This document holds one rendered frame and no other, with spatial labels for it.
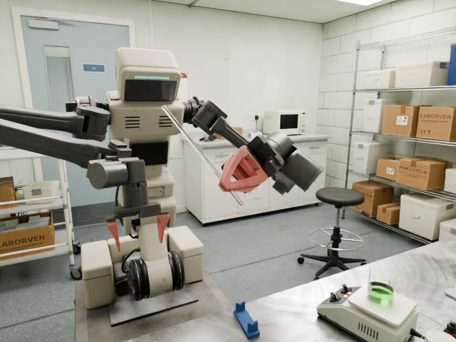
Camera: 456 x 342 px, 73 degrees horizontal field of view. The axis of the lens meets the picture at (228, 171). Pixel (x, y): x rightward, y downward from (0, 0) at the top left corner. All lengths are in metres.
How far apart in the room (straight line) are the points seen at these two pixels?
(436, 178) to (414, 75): 0.91
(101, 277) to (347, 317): 1.09
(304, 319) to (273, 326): 0.09
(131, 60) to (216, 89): 2.63
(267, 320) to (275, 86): 3.50
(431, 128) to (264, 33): 2.14
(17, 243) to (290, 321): 2.13
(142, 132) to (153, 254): 0.51
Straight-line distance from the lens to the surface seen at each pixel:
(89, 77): 3.40
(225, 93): 3.77
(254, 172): 0.50
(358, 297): 0.87
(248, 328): 0.83
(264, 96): 4.03
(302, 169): 0.57
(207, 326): 0.87
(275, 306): 0.94
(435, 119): 3.12
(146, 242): 1.37
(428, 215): 3.18
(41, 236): 2.64
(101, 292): 1.63
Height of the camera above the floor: 1.31
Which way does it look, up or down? 13 degrees down
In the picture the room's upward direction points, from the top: straight up
